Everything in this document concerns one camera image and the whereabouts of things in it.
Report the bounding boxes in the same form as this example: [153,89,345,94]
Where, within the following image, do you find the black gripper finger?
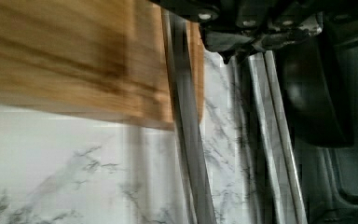
[149,0,324,63]

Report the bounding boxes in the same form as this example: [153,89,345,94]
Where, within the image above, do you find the stainless steel toaster oven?
[276,11,358,224]

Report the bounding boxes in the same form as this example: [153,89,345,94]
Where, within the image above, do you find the black pan inside oven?
[276,34,353,147]

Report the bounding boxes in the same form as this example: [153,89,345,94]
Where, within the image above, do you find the bamboo cutting board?
[0,0,205,132]

